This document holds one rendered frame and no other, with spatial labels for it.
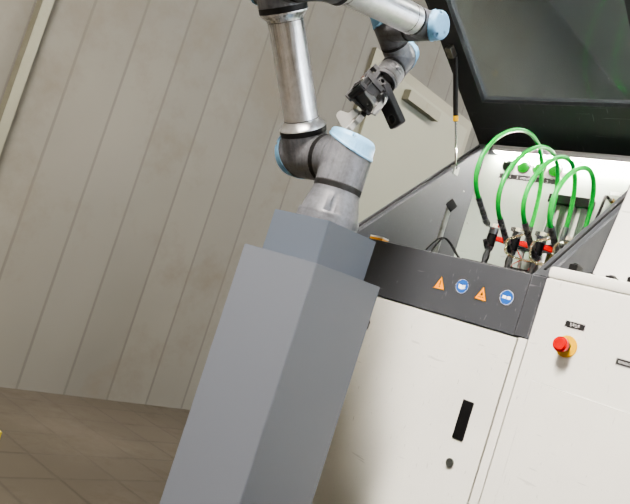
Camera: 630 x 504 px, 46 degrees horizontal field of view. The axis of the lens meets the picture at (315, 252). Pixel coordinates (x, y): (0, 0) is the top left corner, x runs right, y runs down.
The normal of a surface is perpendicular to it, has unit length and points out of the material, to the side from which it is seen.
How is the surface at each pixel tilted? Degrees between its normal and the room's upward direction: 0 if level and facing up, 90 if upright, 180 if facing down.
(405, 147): 90
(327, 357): 90
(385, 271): 90
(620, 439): 90
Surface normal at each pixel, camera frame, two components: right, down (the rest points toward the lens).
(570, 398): -0.67, -0.25
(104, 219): 0.71, 0.19
